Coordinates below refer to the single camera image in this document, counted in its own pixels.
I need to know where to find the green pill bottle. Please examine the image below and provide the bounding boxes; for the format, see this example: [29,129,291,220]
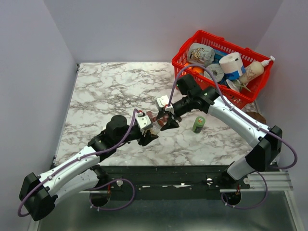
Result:
[192,116,206,133]

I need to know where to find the orange fruit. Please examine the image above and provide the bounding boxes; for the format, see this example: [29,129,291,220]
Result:
[192,66,204,76]

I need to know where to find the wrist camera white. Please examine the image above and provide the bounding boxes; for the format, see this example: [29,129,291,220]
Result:
[136,115,153,130]
[155,95,174,114]

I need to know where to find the purple cable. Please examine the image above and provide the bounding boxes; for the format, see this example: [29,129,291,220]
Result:
[17,108,145,218]
[168,64,298,210]

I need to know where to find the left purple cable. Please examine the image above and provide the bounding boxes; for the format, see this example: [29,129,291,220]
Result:
[17,108,145,218]

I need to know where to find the cream pump lotion bottle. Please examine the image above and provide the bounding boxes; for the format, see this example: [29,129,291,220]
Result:
[239,56,275,84]

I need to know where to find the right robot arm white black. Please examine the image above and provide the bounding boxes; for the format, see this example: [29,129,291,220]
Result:
[155,74,282,189]

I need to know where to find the clear pill bottle yellow capsules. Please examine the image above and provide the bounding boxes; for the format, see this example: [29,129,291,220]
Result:
[149,123,161,135]

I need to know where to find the aluminium frame rail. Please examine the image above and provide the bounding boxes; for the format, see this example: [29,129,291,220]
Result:
[219,171,293,193]

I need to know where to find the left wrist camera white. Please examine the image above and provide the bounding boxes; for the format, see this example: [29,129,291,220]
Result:
[136,115,153,130]

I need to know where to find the cream jar brown lid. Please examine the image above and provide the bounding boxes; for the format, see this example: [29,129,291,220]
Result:
[246,111,267,124]

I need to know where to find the white toilet paper roll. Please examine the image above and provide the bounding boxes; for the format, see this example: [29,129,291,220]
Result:
[219,52,246,80]

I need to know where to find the grey snack bag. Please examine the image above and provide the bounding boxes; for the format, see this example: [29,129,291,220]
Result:
[187,43,215,67]

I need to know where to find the grey wrapped paper roll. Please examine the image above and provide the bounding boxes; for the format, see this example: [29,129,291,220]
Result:
[206,64,225,83]

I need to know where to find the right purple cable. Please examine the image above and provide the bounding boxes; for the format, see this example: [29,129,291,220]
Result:
[168,64,298,210]

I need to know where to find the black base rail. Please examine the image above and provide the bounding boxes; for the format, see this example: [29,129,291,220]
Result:
[49,165,282,200]

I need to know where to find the red plastic shopping basket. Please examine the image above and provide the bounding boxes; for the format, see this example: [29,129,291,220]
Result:
[172,30,275,108]

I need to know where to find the red weekly pill organizer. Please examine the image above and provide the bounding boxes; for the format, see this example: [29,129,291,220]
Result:
[146,111,168,127]

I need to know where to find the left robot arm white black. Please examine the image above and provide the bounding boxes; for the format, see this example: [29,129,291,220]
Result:
[17,110,158,221]

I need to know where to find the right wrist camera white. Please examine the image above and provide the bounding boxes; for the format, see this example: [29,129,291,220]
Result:
[155,95,174,114]

